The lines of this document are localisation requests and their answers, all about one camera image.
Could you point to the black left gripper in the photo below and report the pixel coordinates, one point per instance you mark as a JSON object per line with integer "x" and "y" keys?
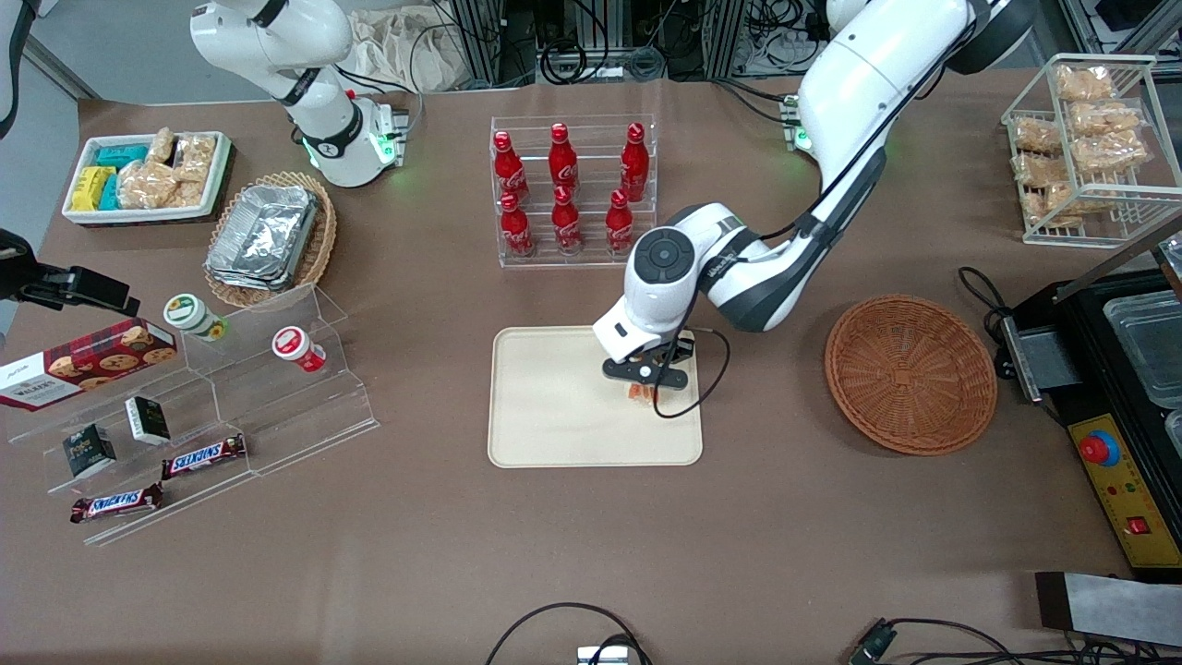
{"x": 677, "y": 348}

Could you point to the red lidded snack cup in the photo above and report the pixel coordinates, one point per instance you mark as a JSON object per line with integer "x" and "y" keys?
{"x": 294, "y": 345}

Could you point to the light wicker basket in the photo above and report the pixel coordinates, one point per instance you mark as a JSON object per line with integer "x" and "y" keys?
{"x": 325, "y": 235}

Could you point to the teal snack pack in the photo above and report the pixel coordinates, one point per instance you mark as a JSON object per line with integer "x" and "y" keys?
{"x": 109, "y": 194}
{"x": 122, "y": 156}

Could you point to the Snickers chocolate bar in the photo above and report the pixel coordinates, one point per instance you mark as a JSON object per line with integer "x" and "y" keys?
{"x": 203, "y": 456}
{"x": 115, "y": 503}

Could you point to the grey flat plate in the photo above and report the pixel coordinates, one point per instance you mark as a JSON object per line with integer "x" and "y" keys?
{"x": 1117, "y": 610}

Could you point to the beige cloth bag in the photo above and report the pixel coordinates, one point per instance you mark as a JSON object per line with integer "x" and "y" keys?
{"x": 406, "y": 46}

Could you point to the dark flat base tray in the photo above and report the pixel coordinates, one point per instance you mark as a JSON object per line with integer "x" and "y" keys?
{"x": 166, "y": 223}

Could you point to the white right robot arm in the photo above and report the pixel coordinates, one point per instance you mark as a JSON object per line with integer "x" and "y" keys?
{"x": 277, "y": 37}

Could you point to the green lidded snack cup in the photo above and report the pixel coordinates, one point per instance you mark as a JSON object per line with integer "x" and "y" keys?
{"x": 189, "y": 314}

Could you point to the aluminium frame post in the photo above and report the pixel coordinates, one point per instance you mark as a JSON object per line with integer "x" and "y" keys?
{"x": 729, "y": 37}
{"x": 480, "y": 42}

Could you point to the clear bag of rice crackers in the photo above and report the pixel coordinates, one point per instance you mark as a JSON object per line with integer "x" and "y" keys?
{"x": 1108, "y": 118}
{"x": 1085, "y": 83}
{"x": 1042, "y": 170}
{"x": 146, "y": 187}
{"x": 1053, "y": 203}
{"x": 1113, "y": 152}
{"x": 1036, "y": 136}
{"x": 196, "y": 157}
{"x": 189, "y": 196}
{"x": 162, "y": 146}

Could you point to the silver metal device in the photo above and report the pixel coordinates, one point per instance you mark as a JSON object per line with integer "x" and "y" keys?
{"x": 602, "y": 657}

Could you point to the clear plastic container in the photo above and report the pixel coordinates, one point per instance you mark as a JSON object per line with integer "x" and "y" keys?
{"x": 1150, "y": 351}
{"x": 1175, "y": 434}

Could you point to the black Face tea box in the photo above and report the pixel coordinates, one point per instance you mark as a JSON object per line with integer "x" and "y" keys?
{"x": 90, "y": 453}

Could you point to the clear acrylic stepped display stand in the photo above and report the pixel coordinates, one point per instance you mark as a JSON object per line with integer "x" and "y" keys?
{"x": 277, "y": 406}

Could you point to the cream plastic serving tray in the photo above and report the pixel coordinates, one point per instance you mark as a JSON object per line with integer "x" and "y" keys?
{"x": 554, "y": 406}

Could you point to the black machine with yellow panel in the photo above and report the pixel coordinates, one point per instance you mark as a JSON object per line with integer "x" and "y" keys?
{"x": 1122, "y": 499}

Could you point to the brown wicker basket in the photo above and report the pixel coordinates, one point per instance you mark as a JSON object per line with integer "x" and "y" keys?
{"x": 910, "y": 374}

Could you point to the silver foil container stack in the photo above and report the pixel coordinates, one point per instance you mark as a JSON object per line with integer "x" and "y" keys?
{"x": 263, "y": 235}

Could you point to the clear acrylic bottle rack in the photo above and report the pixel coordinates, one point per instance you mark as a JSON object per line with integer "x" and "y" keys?
{"x": 594, "y": 245}

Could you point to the black box with white label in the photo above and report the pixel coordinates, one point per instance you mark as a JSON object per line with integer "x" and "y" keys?
{"x": 148, "y": 422}

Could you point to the triangular sandwich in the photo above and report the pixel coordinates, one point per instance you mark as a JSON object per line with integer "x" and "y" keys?
{"x": 639, "y": 393}

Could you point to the red tartan Walkers shortbread box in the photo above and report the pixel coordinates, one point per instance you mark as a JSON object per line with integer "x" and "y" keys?
{"x": 92, "y": 360}

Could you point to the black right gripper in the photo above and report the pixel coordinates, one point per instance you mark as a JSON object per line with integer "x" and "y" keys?
{"x": 19, "y": 272}

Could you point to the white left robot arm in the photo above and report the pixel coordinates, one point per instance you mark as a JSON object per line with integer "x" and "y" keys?
{"x": 850, "y": 102}

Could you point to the red Coca-Cola aluminium bottle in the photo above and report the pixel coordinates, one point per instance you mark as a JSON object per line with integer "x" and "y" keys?
{"x": 508, "y": 171}
{"x": 563, "y": 164}
{"x": 566, "y": 226}
{"x": 634, "y": 166}
{"x": 516, "y": 231}
{"x": 617, "y": 222}

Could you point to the yellow snack pack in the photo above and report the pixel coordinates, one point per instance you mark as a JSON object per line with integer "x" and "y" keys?
{"x": 90, "y": 187}

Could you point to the white rectangular snack bin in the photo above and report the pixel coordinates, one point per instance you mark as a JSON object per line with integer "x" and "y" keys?
{"x": 138, "y": 216}

